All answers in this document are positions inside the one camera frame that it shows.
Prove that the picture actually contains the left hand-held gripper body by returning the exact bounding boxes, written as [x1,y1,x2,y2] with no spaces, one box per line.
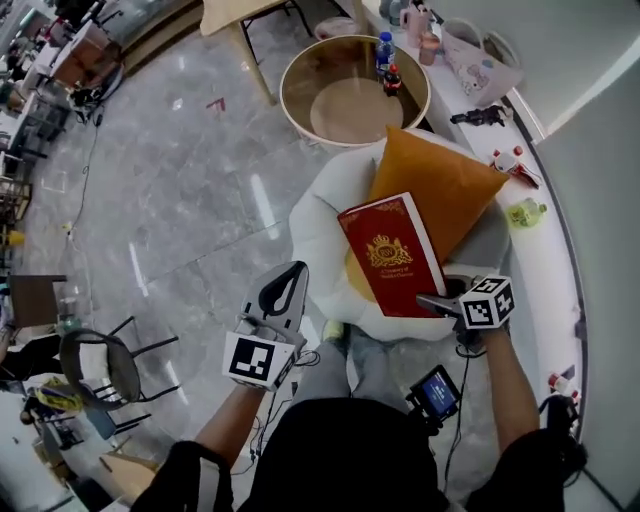
[221,313,308,393]

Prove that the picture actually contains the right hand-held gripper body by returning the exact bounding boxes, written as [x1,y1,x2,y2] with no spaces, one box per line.
[452,275,516,354]

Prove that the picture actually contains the red book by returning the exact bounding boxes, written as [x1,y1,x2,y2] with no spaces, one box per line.
[337,192,448,320]

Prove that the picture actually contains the white beanbag chair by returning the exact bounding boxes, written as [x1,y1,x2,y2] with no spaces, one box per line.
[289,127,511,341]

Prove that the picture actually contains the person's right forearm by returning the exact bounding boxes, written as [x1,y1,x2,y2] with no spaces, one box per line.
[482,327,542,454]

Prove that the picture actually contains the person's left forearm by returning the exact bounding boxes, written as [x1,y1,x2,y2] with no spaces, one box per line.
[192,382,271,466]

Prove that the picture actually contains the round wooden side table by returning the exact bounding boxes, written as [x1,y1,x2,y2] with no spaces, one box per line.
[278,33,432,149]

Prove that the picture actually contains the white window ledge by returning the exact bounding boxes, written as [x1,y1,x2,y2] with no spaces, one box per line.
[359,0,591,451]

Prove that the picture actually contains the black screen device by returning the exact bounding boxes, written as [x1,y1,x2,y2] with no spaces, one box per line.
[405,364,461,437]

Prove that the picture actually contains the person's grey trousers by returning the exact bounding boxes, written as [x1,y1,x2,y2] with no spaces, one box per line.
[292,324,419,416]

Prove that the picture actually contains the green drink bottle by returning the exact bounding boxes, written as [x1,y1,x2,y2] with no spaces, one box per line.
[506,197,549,230]

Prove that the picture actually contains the orange cushion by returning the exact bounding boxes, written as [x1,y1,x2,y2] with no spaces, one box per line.
[368,124,511,266]

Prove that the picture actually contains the small white bottle red cap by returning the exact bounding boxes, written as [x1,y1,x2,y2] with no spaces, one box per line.
[547,364,582,402]

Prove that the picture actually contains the round wicker chair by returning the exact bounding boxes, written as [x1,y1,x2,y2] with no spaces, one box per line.
[58,315,180,416]

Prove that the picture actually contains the white roller blind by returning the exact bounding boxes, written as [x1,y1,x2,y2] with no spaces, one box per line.
[537,64,640,501]
[424,0,640,136]

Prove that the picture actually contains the person's black top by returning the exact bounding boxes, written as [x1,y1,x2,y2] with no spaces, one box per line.
[129,397,591,512]

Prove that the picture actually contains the white chair cushion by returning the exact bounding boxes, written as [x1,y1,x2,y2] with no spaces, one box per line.
[78,344,110,382]

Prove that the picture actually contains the blue chair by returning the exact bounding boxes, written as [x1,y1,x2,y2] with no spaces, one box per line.
[82,399,154,441]

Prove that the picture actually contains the flat cardboard sheet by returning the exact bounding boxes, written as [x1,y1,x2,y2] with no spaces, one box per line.
[97,449,161,507]

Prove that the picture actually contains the black handheld tool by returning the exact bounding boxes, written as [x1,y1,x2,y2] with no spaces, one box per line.
[449,104,515,129]

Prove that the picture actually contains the yellow cloth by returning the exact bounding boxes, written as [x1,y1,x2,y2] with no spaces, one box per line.
[34,377,84,414]

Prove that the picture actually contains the dark cola bottle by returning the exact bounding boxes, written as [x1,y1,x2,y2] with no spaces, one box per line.
[382,63,404,98]

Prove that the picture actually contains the pink cartoon tote bag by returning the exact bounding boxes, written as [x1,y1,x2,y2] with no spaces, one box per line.
[439,18,525,104]

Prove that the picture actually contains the small brown table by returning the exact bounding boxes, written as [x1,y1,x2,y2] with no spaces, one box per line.
[7,273,69,329]

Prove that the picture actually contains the brown cup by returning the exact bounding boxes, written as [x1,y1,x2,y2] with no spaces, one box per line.
[418,32,442,66]

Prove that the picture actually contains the blue plastic bottle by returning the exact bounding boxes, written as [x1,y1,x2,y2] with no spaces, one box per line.
[374,31,396,76]

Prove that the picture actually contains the pink tumbler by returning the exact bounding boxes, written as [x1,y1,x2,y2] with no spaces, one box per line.
[399,4,427,49]

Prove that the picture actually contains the wooden step platform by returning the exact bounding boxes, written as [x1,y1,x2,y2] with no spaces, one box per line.
[122,0,204,76]

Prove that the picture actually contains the light wooden desk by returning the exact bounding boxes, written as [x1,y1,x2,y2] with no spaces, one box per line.
[199,0,301,107]

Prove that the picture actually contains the brown box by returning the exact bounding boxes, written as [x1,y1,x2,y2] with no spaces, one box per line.
[49,32,124,90]

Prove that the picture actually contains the black strap bag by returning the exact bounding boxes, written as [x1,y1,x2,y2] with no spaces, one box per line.
[537,394,590,489]

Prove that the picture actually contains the black floor cable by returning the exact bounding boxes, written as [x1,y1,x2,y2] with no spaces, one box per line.
[62,113,105,241]

